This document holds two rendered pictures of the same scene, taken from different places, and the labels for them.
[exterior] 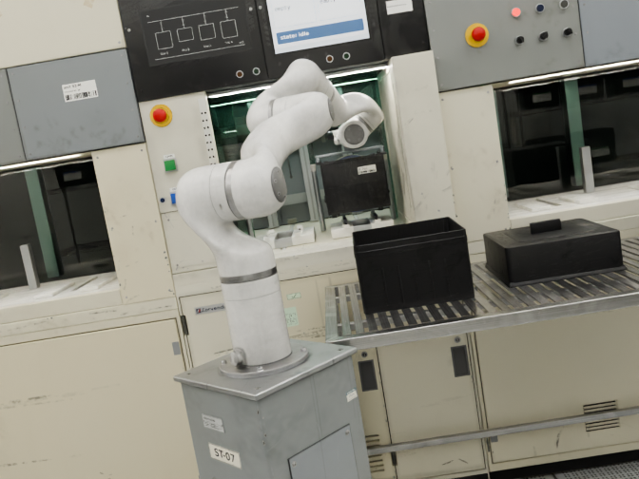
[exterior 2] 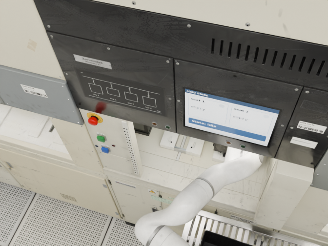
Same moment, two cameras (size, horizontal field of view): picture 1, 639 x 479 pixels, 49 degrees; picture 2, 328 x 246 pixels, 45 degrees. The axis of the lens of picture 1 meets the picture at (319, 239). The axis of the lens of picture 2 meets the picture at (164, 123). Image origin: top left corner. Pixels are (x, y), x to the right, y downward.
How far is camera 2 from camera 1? 2.01 m
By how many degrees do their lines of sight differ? 52
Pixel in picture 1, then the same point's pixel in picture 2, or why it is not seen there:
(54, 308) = (37, 152)
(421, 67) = (297, 184)
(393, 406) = not seen: hidden behind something
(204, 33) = (129, 97)
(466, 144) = (312, 205)
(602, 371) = not seen: outside the picture
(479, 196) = (306, 219)
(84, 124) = (40, 105)
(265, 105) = (146, 239)
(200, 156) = (121, 141)
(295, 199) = not seen: hidden behind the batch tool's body
